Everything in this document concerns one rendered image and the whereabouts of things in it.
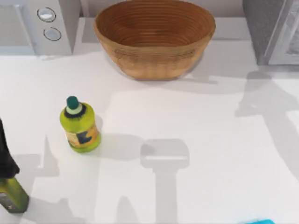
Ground brown woven basket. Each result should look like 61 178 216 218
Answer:
93 0 216 81

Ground green bottle with dark cap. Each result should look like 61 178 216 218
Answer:
59 96 102 154

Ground pale microwave oven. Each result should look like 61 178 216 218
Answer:
0 0 82 56

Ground round microwave knob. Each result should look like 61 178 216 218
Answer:
37 7 57 23
43 27 62 42

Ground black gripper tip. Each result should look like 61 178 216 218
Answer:
0 118 21 181

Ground light blue object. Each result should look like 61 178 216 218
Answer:
240 218 274 224

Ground olive green bottle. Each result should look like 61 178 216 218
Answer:
0 176 30 214

